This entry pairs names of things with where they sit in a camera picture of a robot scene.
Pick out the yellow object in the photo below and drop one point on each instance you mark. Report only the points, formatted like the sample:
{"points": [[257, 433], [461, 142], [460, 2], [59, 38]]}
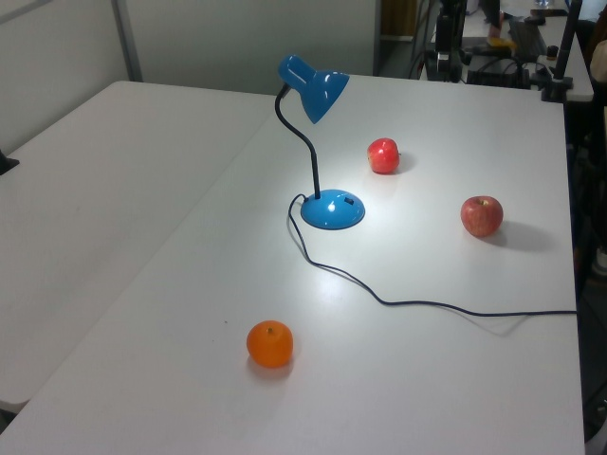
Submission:
{"points": [[500, 42]]}

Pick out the pale red apple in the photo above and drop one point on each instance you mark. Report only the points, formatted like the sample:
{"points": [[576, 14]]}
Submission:
{"points": [[481, 217]]}

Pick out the bright red apple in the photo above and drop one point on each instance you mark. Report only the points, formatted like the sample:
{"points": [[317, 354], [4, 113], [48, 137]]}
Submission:
{"points": [[383, 156]]}

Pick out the black device on stand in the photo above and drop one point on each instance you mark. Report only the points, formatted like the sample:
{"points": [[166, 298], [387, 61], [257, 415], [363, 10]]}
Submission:
{"points": [[445, 33]]}

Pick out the black keyboard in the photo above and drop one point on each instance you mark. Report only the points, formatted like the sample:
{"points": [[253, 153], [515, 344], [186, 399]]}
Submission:
{"points": [[525, 37]]}

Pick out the orange mandarin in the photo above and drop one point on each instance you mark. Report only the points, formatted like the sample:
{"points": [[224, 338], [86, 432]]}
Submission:
{"points": [[269, 345]]}

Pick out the black clamp piece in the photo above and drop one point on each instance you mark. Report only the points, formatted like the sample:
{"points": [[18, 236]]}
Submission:
{"points": [[6, 164]]}

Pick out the blue desk lamp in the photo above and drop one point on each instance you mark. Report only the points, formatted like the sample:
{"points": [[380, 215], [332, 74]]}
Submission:
{"points": [[332, 213]]}

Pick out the black pole with table clamp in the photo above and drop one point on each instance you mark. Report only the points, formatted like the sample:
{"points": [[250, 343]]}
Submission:
{"points": [[565, 52]]}

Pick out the black equipment box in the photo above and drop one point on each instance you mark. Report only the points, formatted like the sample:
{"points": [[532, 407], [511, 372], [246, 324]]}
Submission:
{"points": [[498, 73]]}

